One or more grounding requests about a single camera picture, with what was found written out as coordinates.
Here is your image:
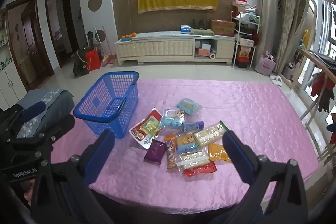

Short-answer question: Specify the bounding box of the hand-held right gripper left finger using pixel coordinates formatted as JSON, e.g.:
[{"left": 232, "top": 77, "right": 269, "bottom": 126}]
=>
[{"left": 30, "top": 129, "right": 116, "bottom": 224}]

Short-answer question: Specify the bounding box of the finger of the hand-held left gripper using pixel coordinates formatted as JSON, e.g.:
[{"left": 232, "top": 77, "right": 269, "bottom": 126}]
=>
[
  {"left": 10, "top": 114, "right": 76, "bottom": 159},
  {"left": 0, "top": 102, "right": 47, "bottom": 135}
]

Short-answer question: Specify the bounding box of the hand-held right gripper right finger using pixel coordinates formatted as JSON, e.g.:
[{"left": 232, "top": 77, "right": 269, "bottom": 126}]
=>
[{"left": 210, "top": 130, "right": 308, "bottom": 224}]

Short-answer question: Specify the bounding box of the orange yellow snack packet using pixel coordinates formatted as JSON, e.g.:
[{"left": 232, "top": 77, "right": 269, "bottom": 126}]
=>
[{"left": 208, "top": 143, "right": 232, "bottom": 164}]

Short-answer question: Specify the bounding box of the cracker packet green end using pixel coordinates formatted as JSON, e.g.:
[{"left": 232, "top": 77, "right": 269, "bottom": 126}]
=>
[{"left": 193, "top": 120, "right": 230, "bottom": 147}]

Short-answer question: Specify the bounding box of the clear cracker packet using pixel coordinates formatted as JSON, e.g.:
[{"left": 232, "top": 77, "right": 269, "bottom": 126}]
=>
[{"left": 176, "top": 150, "right": 210, "bottom": 170}]

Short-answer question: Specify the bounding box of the red white snack packet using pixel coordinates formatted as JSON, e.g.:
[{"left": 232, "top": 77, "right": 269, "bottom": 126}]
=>
[{"left": 129, "top": 108, "right": 164, "bottom": 149}]

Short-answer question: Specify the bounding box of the purple snack packet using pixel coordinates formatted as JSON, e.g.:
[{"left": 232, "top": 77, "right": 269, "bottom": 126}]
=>
[{"left": 144, "top": 139, "right": 166, "bottom": 165}]

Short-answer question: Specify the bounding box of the blue yellow cookie packet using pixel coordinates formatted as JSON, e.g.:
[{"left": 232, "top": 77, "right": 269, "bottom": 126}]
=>
[{"left": 175, "top": 133, "right": 199, "bottom": 153}]

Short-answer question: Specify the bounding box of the blue plastic basket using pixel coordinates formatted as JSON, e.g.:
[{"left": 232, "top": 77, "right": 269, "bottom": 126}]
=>
[{"left": 73, "top": 71, "right": 139, "bottom": 139}]

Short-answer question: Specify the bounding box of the small blue snack packet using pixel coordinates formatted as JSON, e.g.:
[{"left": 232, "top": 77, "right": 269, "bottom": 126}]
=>
[{"left": 183, "top": 121, "right": 204, "bottom": 132}]

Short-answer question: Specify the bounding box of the orange striped snack packet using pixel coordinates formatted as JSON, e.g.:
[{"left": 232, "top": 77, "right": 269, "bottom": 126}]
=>
[{"left": 164, "top": 134, "right": 179, "bottom": 170}]

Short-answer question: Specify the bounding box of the light blue white snack packet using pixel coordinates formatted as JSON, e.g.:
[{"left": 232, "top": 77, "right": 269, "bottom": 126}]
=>
[{"left": 159, "top": 109, "right": 185, "bottom": 130}]

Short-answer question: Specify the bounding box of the white cabinet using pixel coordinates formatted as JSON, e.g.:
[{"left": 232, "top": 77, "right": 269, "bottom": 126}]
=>
[{"left": 0, "top": 56, "right": 21, "bottom": 110}]

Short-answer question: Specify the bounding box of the pink quilted blanket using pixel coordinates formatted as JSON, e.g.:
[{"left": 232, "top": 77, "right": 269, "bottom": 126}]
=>
[{"left": 50, "top": 78, "right": 319, "bottom": 214}]

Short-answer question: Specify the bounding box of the black bag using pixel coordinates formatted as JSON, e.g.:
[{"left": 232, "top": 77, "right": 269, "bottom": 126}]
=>
[{"left": 73, "top": 47, "right": 91, "bottom": 77}]

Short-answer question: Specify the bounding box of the wooden door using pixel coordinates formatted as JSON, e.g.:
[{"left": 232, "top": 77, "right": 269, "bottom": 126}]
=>
[{"left": 5, "top": 0, "right": 54, "bottom": 90}]

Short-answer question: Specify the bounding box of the red bucket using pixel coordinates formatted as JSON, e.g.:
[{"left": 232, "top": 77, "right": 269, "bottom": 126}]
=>
[{"left": 85, "top": 47, "right": 101, "bottom": 71}]

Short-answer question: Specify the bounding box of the broom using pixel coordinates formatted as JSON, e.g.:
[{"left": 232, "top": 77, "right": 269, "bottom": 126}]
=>
[{"left": 101, "top": 26, "right": 116, "bottom": 67}]

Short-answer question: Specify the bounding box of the pink bag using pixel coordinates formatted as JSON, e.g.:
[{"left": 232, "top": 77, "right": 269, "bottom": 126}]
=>
[{"left": 255, "top": 55, "right": 276, "bottom": 75}]

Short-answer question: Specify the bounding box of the red hanging garment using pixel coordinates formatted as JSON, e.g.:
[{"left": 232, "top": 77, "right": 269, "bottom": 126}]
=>
[{"left": 311, "top": 72, "right": 335, "bottom": 113}]

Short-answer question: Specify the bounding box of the white metal rack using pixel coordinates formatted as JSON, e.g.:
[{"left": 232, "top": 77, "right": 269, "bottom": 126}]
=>
[{"left": 231, "top": 10, "right": 260, "bottom": 68}]

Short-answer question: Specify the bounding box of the cream TV cabinet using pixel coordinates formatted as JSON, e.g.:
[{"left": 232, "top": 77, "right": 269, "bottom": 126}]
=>
[{"left": 115, "top": 30, "right": 236, "bottom": 65}]

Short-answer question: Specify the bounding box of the wooden drying rack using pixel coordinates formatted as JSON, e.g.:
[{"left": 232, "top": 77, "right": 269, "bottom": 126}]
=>
[{"left": 299, "top": 48, "right": 336, "bottom": 159}]

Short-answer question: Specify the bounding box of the cardboard box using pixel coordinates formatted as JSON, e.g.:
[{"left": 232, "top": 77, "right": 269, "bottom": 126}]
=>
[{"left": 210, "top": 19, "right": 236, "bottom": 37}]

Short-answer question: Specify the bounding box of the green cushion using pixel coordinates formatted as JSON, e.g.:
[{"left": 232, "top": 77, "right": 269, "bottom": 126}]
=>
[{"left": 190, "top": 28, "right": 215, "bottom": 36}]

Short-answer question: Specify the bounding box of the standing mirror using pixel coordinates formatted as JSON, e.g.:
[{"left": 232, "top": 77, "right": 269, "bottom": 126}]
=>
[{"left": 280, "top": 0, "right": 318, "bottom": 88}]

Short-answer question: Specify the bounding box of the tall air conditioner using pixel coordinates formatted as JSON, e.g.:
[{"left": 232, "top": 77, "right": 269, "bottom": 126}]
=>
[{"left": 256, "top": 0, "right": 280, "bottom": 72}]

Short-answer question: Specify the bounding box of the patterned curtain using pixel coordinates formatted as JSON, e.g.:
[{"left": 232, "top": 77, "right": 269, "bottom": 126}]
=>
[{"left": 274, "top": 0, "right": 298, "bottom": 75}]

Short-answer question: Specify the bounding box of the round brown wall disc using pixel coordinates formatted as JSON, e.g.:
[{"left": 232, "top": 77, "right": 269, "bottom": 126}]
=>
[{"left": 87, "top": 0, "right": 102, "bottom": 12}]

